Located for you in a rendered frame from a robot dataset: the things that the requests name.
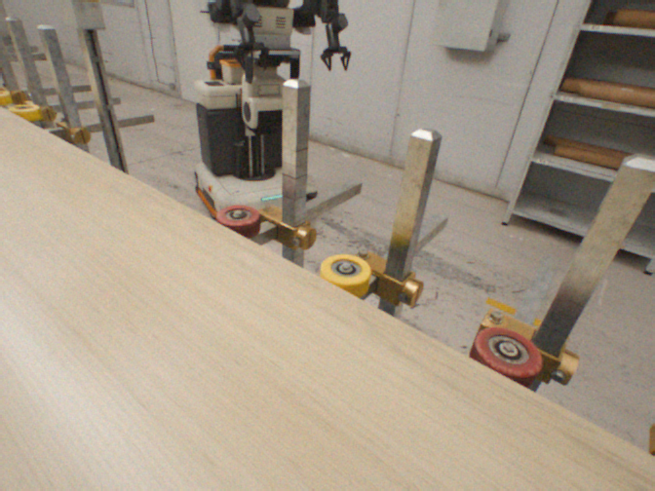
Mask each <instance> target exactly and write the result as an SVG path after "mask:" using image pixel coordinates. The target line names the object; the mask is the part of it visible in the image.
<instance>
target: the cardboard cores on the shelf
mask: <svg viewBox="0 0 655 491"><path fill-rule="evenodd" d="M602 26H615V27H628V28H640V29H653V30H655V11H652V10H637V9H619V11H617V12H614V11H608V14H607V16H605V19H604V21H603V25H602ZM561 91H562V92H568V93H575V94H579V96H583V97H590V98H597V100H603V101H608V102H615V103H622V104H628V105H634V106H639V107H646V108H652V109H655V88H653V87H647V86H640V85H632V84H625V83H618V82H611V81H603V80H598V79H590V78H578V77H570V76H569V77H568V78H567V77H566V79H565V80H564V83H563V85H562V89H561ZM543 144H546V145H551V146H555V147H556V148H555V152H554V155H555V156H559V157H563V158H567V159H572V160H577V161H581V162H585V163H591V165H595V166H600V167H604V168H608V169H614V170H618V169H619V168H620V166H621V163H622V161H624V159H625V158H626V157H629V156H632V155H635V154H631V153H627V152H622V150H617V149H613V148H608V147H603V146H599V145H593V144H590V143H585V142H580V141H576V140H570V139H566V138H562V136H556V135H552V134H548V135H546V136H545V140H544V143H543Z"/></svg>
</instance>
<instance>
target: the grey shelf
mask: <svg viewBox="0 0 655 491"><path fill-rule="evenodd" d="M601 1H602V0H584V1H583V4H582V7H580V10H579V14H578V16H577V19H576V21H575V25H574V26H573V30H572V33H571V37H569V39H568V42H567V45H566V49H565V51H564V54H563V57H562V60H561V63H560V66H559V68H558V71H557V74H556V77H555V80H554V83H553V84H552V88H551V91H550V94H549V96H548V100H546V103H545V106H544V108H543V112H542V115H541V118H540V120H539V123H538V127H537V130H536V132H535V134H534V135H533V138H532V141H531V143H530V146H529V149H528V153H527V155H526V157H525V161H524V165H523V168H522V170H521V172H520V175H519V179H518V181H517V184H516V187H515V191H514V193H513V196H512V199H511V201H510V204H509V207H508V208H507V210H506V213H505V216H504V219H503V221H502V223H501V224H502V225H505V226H507V224H509V220H510V218H511V214H512V213H515V214H518V215H519V216H522V217H526V218H529V219H533V220H537V221H540V222H544V223H546V224H550V225H553V226H555V227H558V229H561V230H564V231H567V232H570V233H574V234H577V235H580V236H583V237H584V236H585V234H587V232H588V230H589V227H590V225H591V223H592V221H593V219H594V217H595V214H596V212H597V210H598V209H599V208H600V206H601V204H602V201H603V199H604V197H605V195H606V193H607V191H608V188H609V186H610V184H612V182H613V180H614V178H615V175H616V173H617V170H614V169H608V168H604V167H600V166H595V165H591V163H585V162H581V161H577V160H572V159H567V158H563V157H559V156H555V155H554V152H555V148H556V147H555V146H551V145H546V144H543V143H544V140H545V136H546V135H548V134H551V133H552V135H556V136H562V138H566V139H570V140H576V141H580V142H585V143H590V144H593V145H599V146H603V147H608V148H613V149H617V150H622V152H627V153H631V154H639V155H644V156H649V157H654V158H655V109H652V108H646V107H639V106H634V105H628V104H622V103H615V102H608V101H603V100H597V98H590V97H583V96H579V94H575V93H568V92H562V91H561V89H562V85H563V83H564V80H565V79H566V77H567V78H568V77H569V76H570V77H573V75H574V72H575V75H574V77H578V78H590V79H598V80H603V81H611V82H618V83H625V84H632V85H640V86H647V87H653V88H655V30H653V29H640V28H628V27H615V26H602V25H603V21H604V19H605V16H607V14H608V11H614V12H617V11H619V9H637V10H652V11H655V0H603V1H602V4H601ZM600 4H601V6H600ZM599 6H600V9H599ZM598 9H599V10H598ZM597 12H598V15H597ZM596 18H597V19H596ZM595 19H596V22H595ZM593 22H595V25H593ZM590 31H591V33H590ZM589 33H590V36H589ZM588 36H589V39H588ZM587 40H588V42H587ZM586 42H587V44H586ZM585 45H586V47H585ZM584 47H585V51H584ZM582 51H584V53H582ZM581 54H582V55H581ZM580 56H581V57H580ZM579 58H580V60H579ZM578 60H579V64H578ZM577 64H578V66H577ZM576 67H577V69H576ZM575 69H576V71H575ZM562 103H563V104H562ZM561 106H562V107H561ZM560 108H561V109H560ZM559 110H560V113H559ZM558 114H559V115H558ZM557 116H558V117H557ZM556 119H557V120H556ZM555 121H556V122H555ZM554 124H555V126H554ZM553 128H554V129H553ZM552 130H553V131H552ZM539 164H540V165H539ZM538 166H539V168H538ZM536 171H537V172H536ZM535 173H536V175H535ZM533 175H535V178H533ZM532 179H533V181H532ZM531 181H532V183H531ZM530 184H531V186H530ZM529 187H530V188H529ZM528 190H529V192H528ZM507 214H509V216H507ZM505 220H506V221H505ZM619 248H621V249H625V250H628V251H631V252H634V253H638V255H641V256H644V257H647V258H651V259H652V260H651V261H650V263H649V265H647V266H646V269H644V270H643V274H645V275H649V276H651V275H652V274H653V271H654V269H655V187H654V188H653V191H652V193H651V195H650V196H649V198H648V200H646V201H645V204H644V206H643V208H642V209H641V211H640V213H639V215H638V217H637V219H636V220H635V222H634V223H633V225H632V227H631V229H630V231H629V233H628V235H627V236H626V238H625V240H623V242H622V243H621V245H620V247H619ZM653 263H654V264H653ZM651 265H652V266H651ZM649 269H651V270H649Z"/></svg>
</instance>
